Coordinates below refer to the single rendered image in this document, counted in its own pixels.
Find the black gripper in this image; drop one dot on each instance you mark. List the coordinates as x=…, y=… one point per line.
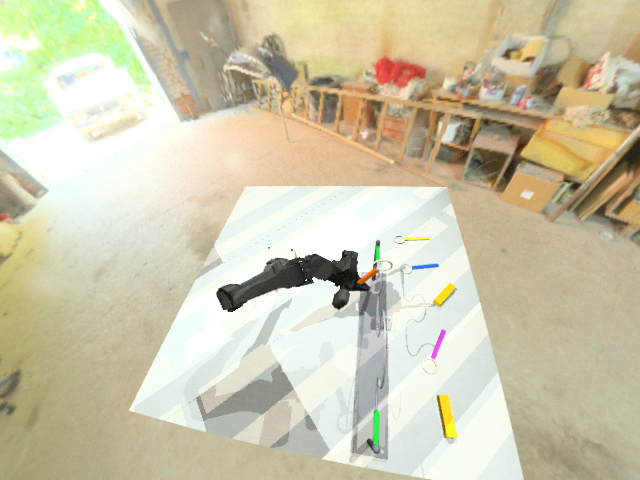
x=341, y=298

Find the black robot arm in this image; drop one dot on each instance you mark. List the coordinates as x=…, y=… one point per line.
x=281, y=273

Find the orange rectangular bar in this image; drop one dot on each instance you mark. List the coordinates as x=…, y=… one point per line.
x=374, y=271

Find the white loop with purple handle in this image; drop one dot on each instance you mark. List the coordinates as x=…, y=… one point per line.
x=435, y=352

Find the yellow rectangular block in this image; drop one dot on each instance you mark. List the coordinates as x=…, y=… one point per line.
x=444, y=294
x=446, y=416

